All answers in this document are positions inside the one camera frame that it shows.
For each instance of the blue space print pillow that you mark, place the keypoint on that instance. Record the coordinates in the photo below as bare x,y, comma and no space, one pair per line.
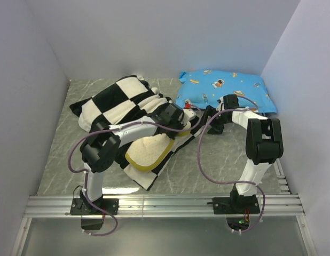
207,87

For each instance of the black white checkered pillowcase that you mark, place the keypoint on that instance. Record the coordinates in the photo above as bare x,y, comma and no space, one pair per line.
127,100

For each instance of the aluminium mounting rail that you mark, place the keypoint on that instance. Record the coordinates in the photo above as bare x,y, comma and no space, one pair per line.
160,206

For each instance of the cream yellow pillow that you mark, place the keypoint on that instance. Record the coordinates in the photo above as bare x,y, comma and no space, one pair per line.
147,153

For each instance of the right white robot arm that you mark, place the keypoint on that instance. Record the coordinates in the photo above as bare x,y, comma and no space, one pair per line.
263,147

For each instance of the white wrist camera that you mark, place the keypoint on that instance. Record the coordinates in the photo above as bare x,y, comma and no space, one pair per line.
220,106
189,115

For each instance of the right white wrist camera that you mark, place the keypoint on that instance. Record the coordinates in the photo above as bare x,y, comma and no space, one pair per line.
220,106

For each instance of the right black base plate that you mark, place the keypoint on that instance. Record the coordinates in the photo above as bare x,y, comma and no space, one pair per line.
240,205

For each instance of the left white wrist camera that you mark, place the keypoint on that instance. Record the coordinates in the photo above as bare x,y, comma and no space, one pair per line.
189,115

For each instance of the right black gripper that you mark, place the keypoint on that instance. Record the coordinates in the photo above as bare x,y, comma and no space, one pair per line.
215,129

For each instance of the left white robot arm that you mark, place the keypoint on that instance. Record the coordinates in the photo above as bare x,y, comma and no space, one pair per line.
96,152

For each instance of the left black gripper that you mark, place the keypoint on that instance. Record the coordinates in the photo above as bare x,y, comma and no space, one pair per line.
181,126

